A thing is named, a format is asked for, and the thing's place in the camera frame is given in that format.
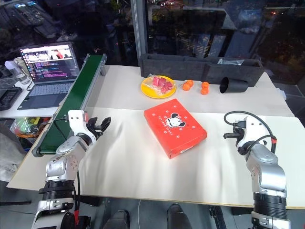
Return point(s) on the white small bottle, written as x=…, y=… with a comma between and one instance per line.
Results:
x=10, y=68

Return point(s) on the round orange toy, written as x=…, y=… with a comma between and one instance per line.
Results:
x=187, y=85

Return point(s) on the open grey laptop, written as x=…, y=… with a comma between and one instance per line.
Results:
x=47, y=90

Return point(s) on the long black foam tray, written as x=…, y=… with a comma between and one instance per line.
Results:
x=181, y=69

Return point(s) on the pile of colourful items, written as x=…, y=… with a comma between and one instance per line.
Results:
x=26, y=126

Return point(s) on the red shoe box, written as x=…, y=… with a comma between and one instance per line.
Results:
x=174, y=126

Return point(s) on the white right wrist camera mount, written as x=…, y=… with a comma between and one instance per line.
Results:
x=252, y=130

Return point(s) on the black flat device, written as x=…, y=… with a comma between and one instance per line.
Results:
x=9, y=97

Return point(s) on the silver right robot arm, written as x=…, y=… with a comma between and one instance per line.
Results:
x=267, y=171

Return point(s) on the grey metal window post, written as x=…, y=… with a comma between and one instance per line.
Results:
x=140, y=33

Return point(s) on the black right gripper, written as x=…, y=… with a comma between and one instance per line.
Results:
x=239, y=131

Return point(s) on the black metal rail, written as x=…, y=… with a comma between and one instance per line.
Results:
x=218, y=218

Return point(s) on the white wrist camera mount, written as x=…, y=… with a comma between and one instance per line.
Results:
x=252, y=130
x=77, y=124

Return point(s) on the tall orange toy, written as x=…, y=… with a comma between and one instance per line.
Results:
x=204, y=88

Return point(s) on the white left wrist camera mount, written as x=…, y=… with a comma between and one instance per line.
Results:
x=77, y=124

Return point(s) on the clear plastic bag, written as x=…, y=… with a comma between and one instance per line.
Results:
x=230, y=61

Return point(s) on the black cylindrical cup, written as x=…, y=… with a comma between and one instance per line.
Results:
x=236, y=86

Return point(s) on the bag of red meat pieces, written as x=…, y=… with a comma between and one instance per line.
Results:
x=162, y=84

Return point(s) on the green conveyor belt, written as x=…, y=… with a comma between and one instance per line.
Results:
x=71, y=102

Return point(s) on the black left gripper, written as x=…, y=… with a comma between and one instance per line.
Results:
x=95, y=130

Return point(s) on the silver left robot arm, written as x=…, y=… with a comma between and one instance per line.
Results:
x=64, y=164

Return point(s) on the yellow round plate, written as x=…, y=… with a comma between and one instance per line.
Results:
x=149, y=91

